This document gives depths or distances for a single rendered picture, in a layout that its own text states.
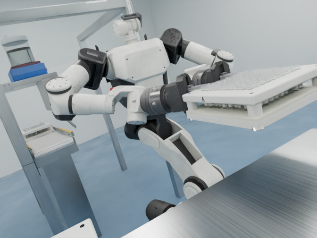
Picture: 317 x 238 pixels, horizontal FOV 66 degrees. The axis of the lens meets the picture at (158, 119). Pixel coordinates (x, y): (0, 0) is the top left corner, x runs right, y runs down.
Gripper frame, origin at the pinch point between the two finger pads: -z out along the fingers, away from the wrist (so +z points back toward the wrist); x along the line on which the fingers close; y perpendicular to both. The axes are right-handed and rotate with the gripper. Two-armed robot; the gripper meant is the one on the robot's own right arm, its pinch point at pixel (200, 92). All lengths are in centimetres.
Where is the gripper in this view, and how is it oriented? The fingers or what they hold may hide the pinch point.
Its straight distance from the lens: 70.4
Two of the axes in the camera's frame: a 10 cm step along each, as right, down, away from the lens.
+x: 2.8, 9.4, 2.1
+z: -8.3, 1.2, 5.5
